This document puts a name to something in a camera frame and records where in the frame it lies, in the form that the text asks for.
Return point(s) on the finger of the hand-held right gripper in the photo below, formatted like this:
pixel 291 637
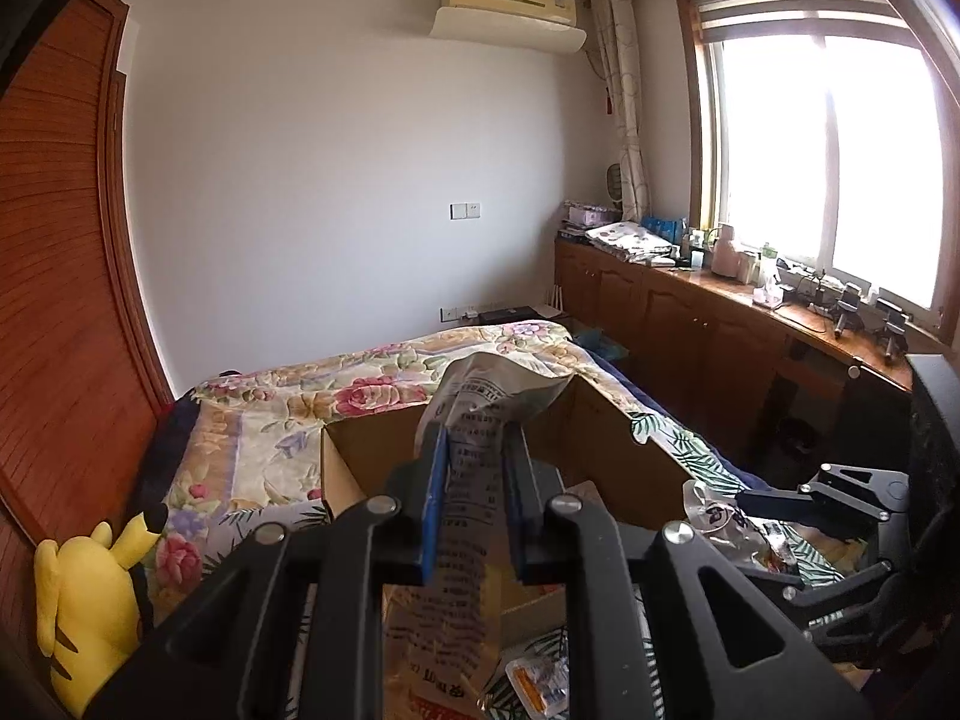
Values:
pixel 772 504
pixel 832 591

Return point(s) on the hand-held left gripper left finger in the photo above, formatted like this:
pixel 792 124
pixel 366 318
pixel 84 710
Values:
pixel 433 510

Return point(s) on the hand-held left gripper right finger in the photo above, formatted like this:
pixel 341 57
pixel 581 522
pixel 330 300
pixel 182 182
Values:
pixel 514 510

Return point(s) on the clear white snack packet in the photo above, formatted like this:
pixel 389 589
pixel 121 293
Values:
pixel 712 517

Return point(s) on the white red-edged snack packet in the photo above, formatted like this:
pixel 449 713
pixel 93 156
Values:
pixel 472 405

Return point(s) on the brown cardboard box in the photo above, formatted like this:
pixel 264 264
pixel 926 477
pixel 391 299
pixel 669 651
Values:
pixel 630 457

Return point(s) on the clear packet with orange snacks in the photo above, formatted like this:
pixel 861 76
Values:
pixel 536 679

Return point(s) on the leaf print bed sheet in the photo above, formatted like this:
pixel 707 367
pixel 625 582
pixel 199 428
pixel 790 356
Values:
pixel 671 441

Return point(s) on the floral blanket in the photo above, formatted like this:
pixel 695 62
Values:
pixel 300 397

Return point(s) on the blue plastic bag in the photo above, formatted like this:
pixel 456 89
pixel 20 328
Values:
pixel 600 341

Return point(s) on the black flat box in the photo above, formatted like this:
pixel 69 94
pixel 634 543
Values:
pixel 510 313

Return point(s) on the wooden cabinet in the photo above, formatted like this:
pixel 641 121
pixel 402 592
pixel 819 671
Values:
pixel 675 315

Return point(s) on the black device on stand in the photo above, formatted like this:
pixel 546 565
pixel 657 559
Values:
pixel 851 304
pixel 892 322

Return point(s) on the pink kettle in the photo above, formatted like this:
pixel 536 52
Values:
pixel 724 253

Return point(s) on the folded printed cloth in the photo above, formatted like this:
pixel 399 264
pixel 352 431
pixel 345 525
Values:
pixel 626 238

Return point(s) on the pack of blue bottles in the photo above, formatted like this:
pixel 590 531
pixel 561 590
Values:
pixel 664 226

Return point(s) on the pink box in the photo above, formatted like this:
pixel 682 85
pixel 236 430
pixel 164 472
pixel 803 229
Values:
pixel 585 211

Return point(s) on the wooden framed window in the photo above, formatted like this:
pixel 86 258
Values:
pixel 810 165

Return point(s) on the white handheld fan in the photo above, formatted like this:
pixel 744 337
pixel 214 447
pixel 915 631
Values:
pixel 615 178

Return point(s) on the yellow plush toy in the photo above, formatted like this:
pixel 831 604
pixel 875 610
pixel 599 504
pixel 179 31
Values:
pixel 82 607

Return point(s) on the patterned curtain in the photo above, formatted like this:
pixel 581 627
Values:
pixel 626 90

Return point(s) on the white air deflector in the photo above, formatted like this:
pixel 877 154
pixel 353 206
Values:
pixel 510 30

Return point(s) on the grey roller blind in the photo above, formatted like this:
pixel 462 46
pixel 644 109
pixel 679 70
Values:
pixel 787 11

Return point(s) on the white wall socket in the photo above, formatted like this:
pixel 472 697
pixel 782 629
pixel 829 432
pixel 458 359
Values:
pixel 457 312

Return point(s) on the white wall switch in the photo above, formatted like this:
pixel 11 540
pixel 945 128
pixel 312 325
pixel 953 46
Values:
pixel 466 210

